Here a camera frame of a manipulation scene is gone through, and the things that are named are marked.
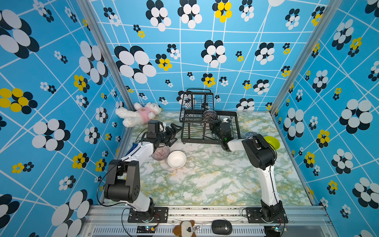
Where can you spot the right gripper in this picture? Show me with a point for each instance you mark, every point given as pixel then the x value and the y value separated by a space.
pixel 215 124

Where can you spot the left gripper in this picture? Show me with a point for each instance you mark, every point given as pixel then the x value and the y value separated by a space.
pixel 170 134

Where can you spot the brown white patterned bowl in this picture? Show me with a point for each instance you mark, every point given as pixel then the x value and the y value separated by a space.
pixel 208 116

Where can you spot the plain white bowl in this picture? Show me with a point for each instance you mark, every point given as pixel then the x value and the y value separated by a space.
pixel 176 159

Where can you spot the blue triangle pattern bowl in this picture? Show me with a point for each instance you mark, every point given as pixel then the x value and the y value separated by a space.
pixel 250 134

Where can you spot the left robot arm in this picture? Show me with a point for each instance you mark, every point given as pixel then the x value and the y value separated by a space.
pixel 123 176

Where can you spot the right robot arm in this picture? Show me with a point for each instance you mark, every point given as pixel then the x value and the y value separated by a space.
pixel 263 157

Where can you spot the pink striped bowl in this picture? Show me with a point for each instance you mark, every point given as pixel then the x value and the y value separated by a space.
pixel 161 153

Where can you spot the white plush toy pink shirt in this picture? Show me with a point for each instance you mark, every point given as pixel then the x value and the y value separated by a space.
pixel 142 115

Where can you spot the blue tape dispenser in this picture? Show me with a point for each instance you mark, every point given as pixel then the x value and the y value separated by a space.
pixel 134 145

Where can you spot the lime green bowl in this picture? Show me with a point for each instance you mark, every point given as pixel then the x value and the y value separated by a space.
pixel 274 142

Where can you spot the brown plush dog toy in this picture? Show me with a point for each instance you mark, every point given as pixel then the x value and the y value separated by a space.
pixel 185 229

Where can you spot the left circuit board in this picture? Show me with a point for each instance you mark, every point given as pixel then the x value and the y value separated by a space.
pixel 146 229

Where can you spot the circuit board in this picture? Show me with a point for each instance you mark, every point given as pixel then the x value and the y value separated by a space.
pixel 273 231
pixel 146 229

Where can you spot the black computer mouse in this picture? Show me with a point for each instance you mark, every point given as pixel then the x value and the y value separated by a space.
pixel 221 227

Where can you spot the right circuit board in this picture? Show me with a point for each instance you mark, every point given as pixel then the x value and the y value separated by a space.
pixel 273 231

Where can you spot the black wire dish rack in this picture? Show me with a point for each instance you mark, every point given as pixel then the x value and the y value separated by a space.
pixel 201 123

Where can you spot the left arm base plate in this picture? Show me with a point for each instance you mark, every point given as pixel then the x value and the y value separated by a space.
pixel 156 215

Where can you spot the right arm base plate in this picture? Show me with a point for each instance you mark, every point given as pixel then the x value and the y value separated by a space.
pixel 254 216

